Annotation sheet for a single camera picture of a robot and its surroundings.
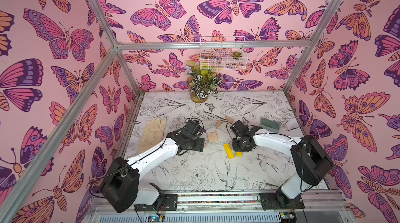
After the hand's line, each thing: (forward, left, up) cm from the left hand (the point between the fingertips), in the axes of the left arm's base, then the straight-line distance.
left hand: (200, 142), depth 85 cm
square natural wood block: (+8, -7, -7) cm, 13 cm away
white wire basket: (+47, -14, +26) cm, 55 cm away
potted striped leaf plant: (+37, 0, +11) cm, 38 cm away
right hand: (+1, -21, -7) cm, 22 cm away
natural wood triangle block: (+17, -12, -7) cm, 22 cm away
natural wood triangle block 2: (+21, -19, -8) cm, 30 cm away
